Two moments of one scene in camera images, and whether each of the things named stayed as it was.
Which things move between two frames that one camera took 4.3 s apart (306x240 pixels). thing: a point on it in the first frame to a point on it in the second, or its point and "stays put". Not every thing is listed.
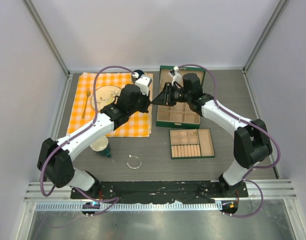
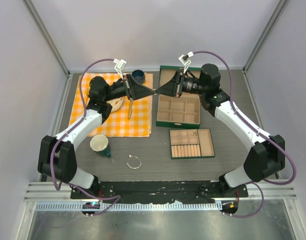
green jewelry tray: [191, 143] stays put
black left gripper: [147, 102] to [135, 91]
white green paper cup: [100, 145] stays put
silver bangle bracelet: [127, 163] stays put
